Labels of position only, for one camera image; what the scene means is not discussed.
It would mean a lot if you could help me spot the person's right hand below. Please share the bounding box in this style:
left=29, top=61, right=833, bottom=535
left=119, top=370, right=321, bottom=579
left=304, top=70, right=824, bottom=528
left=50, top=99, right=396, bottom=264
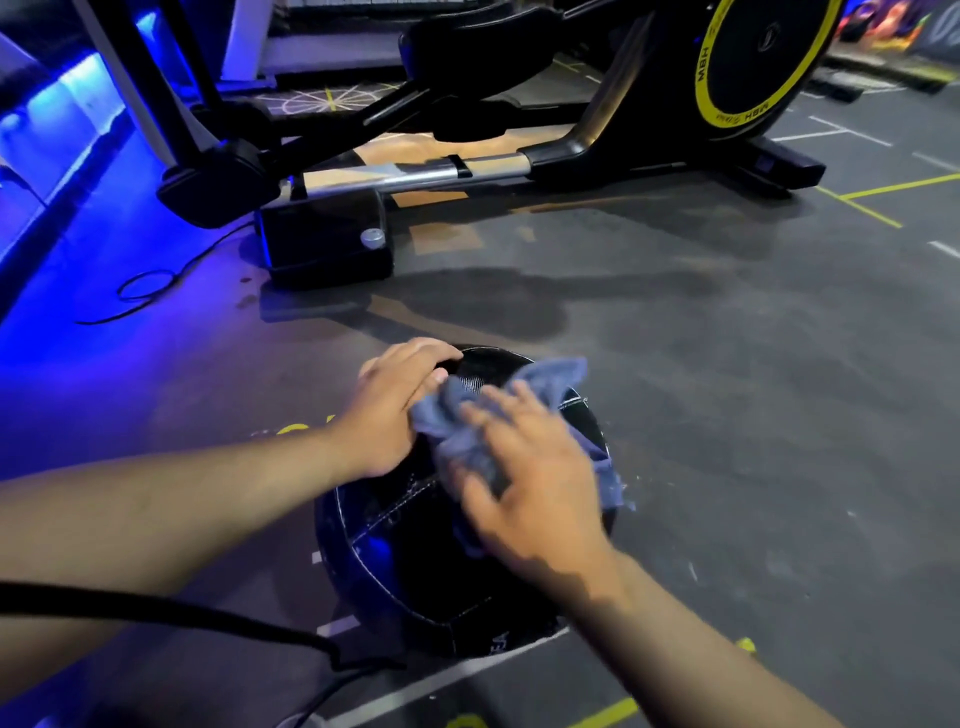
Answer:
left=451, top=378, right=627, bottom=601

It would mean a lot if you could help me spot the black medicine ball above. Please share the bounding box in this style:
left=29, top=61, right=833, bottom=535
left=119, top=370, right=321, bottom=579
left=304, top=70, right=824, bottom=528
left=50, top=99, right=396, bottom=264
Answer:
left=315, top=344, right=620, bottom=660

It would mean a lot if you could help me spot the blue cleaning cloth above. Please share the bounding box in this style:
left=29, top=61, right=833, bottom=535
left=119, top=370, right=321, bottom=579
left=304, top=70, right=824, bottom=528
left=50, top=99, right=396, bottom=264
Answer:
left=408, top=357, right=637, bottom=560

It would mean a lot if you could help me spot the person's left hand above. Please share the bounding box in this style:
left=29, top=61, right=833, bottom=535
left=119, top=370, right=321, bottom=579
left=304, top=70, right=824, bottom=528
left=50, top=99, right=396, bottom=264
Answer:
left=330, top=337, right=464, bottom=481

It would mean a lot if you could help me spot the black elliptical trainer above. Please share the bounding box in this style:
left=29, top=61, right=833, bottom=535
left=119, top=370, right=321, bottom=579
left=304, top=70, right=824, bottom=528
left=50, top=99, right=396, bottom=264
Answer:
left=71, top=0, right=849, bottom=290

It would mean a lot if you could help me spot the person's right forearm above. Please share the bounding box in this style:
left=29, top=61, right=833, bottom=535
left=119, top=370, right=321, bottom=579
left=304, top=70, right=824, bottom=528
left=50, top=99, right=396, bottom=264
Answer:
left=562, top=551, right=849, bottom=728

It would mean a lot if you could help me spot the black power cable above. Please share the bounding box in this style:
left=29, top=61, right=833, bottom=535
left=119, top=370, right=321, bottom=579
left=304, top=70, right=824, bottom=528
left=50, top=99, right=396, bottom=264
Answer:
left=75, top=219, right=260, bottom=327

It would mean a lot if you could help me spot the black strap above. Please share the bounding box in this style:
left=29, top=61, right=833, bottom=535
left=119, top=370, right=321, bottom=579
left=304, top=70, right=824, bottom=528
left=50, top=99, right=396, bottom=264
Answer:
left=0, top=581, right=410, bottom=728

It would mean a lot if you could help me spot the person's left forearm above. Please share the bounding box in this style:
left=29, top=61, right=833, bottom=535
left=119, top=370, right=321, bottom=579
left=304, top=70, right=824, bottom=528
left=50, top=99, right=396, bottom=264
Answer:
left=0, top=420, right=369, bottom=706

